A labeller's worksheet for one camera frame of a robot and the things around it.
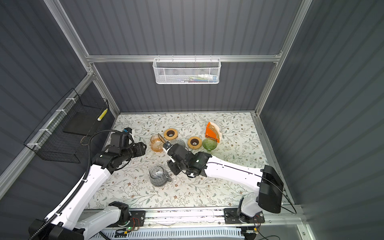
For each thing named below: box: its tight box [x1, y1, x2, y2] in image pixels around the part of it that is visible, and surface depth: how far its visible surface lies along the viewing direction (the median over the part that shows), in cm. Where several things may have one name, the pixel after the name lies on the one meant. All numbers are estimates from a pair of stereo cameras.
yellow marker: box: [97, 108, 108, 121], surface depth 84 cm
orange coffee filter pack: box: [205, 121, 222, 143], surface depth 102 cm
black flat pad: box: [62, 112, 103, 137], surface depth 77 cm
